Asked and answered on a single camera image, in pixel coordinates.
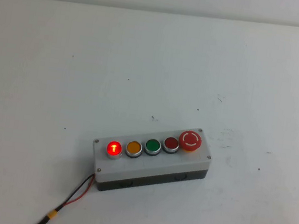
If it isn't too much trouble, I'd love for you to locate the dark red push button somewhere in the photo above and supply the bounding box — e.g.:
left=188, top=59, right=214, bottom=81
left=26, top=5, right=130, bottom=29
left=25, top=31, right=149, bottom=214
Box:
left=161, top=135, right=181, bottom=156

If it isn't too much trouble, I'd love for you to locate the red mushroom emergency stop button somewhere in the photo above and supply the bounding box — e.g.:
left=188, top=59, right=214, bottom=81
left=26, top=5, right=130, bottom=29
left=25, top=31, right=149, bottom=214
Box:
left=177, top=129, right=202, bottom=155

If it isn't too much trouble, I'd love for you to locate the green push button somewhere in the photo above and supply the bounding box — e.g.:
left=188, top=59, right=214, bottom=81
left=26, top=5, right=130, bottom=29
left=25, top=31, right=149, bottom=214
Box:
left=142, top=137, right=163, bottom=157

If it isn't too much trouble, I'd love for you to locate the grey black button control box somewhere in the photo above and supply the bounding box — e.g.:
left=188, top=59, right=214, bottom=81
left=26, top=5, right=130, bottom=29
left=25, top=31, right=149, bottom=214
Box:
left=86, top=114, right=216, bottom=207

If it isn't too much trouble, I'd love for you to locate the red indicator lamp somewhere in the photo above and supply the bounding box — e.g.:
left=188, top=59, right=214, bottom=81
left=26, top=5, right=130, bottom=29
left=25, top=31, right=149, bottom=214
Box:
left=104, top=139, right=125, bottom=161

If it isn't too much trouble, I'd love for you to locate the yellow push button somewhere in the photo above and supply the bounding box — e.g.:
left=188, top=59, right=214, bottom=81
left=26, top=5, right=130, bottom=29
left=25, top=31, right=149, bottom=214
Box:
left=124, top=139, right=145, bottom=161

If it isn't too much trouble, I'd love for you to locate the red black power cable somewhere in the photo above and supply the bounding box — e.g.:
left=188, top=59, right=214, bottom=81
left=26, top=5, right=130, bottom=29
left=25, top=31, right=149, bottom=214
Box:
left=30, top=166, right=96, bottom=224

